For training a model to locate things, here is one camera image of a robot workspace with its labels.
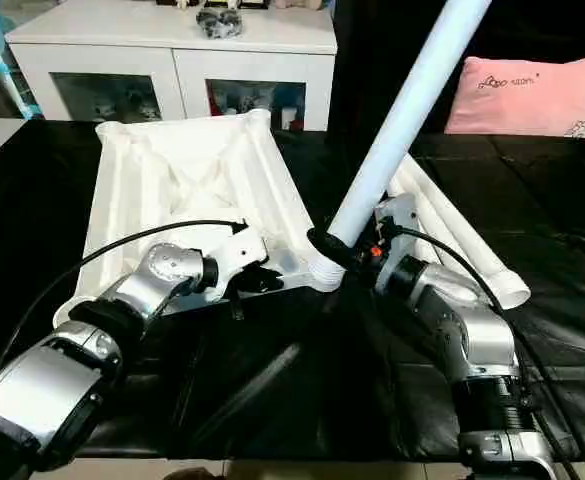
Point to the white plastic table top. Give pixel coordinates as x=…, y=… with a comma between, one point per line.
x=202, y=170

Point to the white plastic table leg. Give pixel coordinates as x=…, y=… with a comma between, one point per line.
x=402, y=120
x=434, y=225
x=462, y=230
x=392, y=192

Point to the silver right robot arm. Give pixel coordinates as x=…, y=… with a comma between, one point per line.
x=462, y=330

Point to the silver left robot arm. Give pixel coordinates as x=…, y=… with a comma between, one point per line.
x=82, y=350

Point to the black work mat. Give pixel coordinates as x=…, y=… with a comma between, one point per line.
x=272, y=380

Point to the black furniture with yellow label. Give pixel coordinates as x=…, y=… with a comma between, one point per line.
x=372, y=60

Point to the pink pillow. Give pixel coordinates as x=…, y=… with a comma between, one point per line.
x=532, y=95

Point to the white cabinet with glass doors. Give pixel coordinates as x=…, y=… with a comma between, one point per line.
x=172, y=60

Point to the dark ornament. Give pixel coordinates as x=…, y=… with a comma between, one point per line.
x=219, y=22

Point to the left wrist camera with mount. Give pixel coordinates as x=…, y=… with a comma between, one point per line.
x=240, y=248

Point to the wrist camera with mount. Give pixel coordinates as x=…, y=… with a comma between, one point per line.
x=397, y=220
x=240, y=248

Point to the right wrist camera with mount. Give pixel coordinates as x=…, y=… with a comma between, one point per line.
x=397, y=220

